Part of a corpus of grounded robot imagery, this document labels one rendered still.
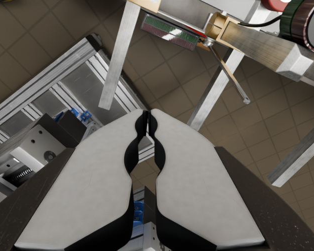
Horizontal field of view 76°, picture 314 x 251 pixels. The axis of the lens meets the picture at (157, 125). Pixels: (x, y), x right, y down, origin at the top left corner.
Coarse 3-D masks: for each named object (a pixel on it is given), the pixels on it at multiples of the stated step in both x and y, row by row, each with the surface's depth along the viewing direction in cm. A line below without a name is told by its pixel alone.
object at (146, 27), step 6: (144, 24) 56; (150, 30) 57; (156, 30) 57; (162, 36) 58; (168, 36) 58; (174, 36) 58; (174, 42) 59; (180, 42) 59; (186, 42) 59; (192, 48) 60
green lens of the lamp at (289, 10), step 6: (294, 0) 23; (300, 0) 22; (288, 6) 23; (294, 6) 22; (288, 12) 23; (294, 12) 22; (282, 18) 24; (288, 18) 23; (282, 24) 24; (288, 24) 23; (282, 30) 24; (288, 30) 23; (282, 36) 25; (288, 36) 24
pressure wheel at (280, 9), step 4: (264, 0) 38; (268, 0) 36; (272, 0) 36; (276, 0) 36; (280, 0) 36; (284, 0) 36; (288, 0) 36; (264, 4) 38; (268, 4) 37; (272, 4) 36; (276, 4) 36; (280, 4) 36; (284, 4) 36; (268, 8) 39; (272, 8) 37; (276, 8) 37; (280, 8) 37; (284, 8) 37
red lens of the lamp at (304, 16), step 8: (304, 0) 21; (312, 0) 20; (304, 8) 21; (312, 8) 20; (296, 16) 22; (304, 16) 21; (296, 24) 22; (304, 24) 21; (296, 32) 22; (304, 32) 21; (296, 40) 23; (304, 40) 21; (312, 48) 22
